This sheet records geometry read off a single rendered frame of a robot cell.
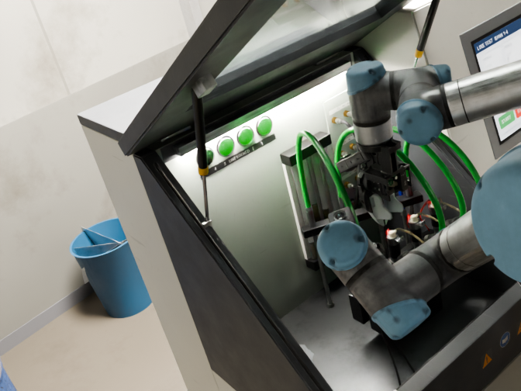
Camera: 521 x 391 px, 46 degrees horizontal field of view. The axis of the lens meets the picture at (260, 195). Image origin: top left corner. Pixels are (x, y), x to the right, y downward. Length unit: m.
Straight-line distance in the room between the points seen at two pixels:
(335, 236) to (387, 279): 0.10
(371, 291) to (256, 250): 0.73
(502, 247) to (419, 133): 0.47
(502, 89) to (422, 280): 0.33
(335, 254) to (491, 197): 0.37
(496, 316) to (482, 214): 0.89
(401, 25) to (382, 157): 0.47
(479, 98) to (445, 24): 0.63
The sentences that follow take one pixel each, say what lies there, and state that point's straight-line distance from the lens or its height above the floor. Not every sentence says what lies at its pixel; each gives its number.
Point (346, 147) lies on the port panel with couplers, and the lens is 1.73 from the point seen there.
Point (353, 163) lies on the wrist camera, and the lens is 1.31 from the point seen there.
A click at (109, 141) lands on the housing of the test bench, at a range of 1.50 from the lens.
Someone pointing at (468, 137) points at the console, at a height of 1.20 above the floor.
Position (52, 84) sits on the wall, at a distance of 3.44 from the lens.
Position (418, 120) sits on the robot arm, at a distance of 1.05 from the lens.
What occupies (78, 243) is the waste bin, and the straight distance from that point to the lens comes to 3.46.
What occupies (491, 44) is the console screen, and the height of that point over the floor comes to 1.39.
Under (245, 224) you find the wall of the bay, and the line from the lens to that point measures 1.57.
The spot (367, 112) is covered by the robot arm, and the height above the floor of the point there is 1.48.
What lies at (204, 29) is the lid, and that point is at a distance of 0.87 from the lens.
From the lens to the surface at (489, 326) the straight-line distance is 1.48.
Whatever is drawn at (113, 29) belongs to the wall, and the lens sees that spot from 3.61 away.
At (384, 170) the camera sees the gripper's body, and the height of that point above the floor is 1.36.
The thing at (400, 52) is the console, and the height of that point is 1.44.
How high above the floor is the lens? 1.95
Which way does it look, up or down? 28 degrees down
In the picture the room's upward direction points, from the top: 15 degrees counter-clockwise
